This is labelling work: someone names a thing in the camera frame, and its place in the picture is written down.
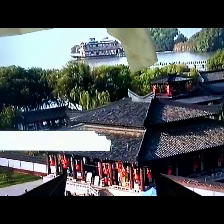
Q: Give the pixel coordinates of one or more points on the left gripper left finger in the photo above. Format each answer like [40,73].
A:
[53,188]

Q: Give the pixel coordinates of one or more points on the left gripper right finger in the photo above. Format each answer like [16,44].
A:
[166,187]

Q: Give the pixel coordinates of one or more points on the cream shirt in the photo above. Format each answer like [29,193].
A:
[136,46]

